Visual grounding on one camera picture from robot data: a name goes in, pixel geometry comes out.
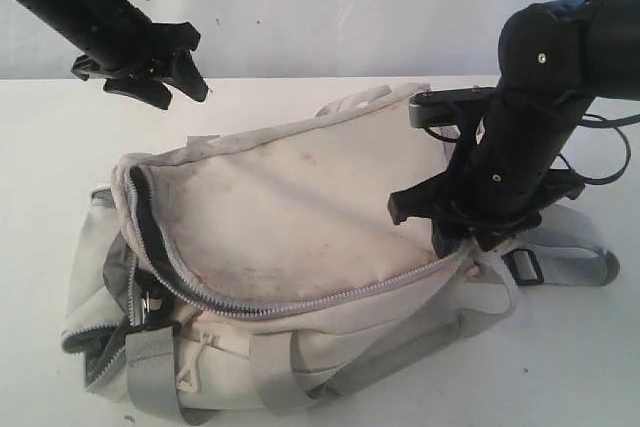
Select white fabric duffel bag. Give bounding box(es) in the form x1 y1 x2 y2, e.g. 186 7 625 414
61 83 619 425

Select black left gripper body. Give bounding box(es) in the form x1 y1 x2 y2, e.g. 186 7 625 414
70 0 201 80

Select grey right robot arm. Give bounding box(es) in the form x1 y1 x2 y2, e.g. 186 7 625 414
388 0 639 250

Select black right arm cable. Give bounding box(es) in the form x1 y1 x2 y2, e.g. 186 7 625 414
554 111 640 186

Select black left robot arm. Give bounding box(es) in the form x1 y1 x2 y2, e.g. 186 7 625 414
15 0 209 110

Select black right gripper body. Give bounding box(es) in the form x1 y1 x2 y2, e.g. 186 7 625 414
387 96 585 250

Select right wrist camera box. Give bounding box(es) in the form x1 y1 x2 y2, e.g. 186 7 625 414
409 87 495 129

